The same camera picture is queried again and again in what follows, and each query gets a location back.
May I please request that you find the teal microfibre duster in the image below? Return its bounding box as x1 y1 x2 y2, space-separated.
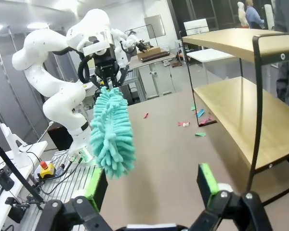
90 86 137 179

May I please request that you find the white sign board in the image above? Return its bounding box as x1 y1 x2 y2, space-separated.
184 18 210 37

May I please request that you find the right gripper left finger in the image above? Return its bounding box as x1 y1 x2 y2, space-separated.
39 167 117 231

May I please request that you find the grey aluminium base plate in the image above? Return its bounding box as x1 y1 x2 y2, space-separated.
21 149 104 231

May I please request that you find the pink paper scrap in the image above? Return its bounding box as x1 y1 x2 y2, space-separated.
199 116 214 125

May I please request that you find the white plastic stand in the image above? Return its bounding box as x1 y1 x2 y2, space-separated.
0 124 49 169

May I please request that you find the small white table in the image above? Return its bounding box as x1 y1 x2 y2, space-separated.
186 48 236 80

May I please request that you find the yellow emergency stop button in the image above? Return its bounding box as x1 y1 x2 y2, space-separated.
37 161 55 179

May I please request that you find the black braided cable sleeve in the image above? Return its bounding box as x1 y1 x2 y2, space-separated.
52 47 98 84

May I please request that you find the black controller box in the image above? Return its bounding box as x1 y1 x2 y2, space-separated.
47 124 74 152

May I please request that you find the black camera stand pole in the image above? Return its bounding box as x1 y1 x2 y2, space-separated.
0 132 45 205

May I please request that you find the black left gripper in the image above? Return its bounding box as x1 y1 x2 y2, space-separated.
88 51 130 91

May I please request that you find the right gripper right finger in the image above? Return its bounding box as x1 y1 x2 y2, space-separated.
191 163 273 231

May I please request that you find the black camera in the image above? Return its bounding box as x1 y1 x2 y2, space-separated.
0 169 15 192

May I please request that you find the brown cardboard box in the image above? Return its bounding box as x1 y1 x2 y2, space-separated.
137 47 175 63

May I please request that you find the black frame wooden shelf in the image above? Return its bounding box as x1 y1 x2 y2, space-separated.
179 27 289 206

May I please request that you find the person in blue shirt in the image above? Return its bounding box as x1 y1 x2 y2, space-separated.
245 0 264 29

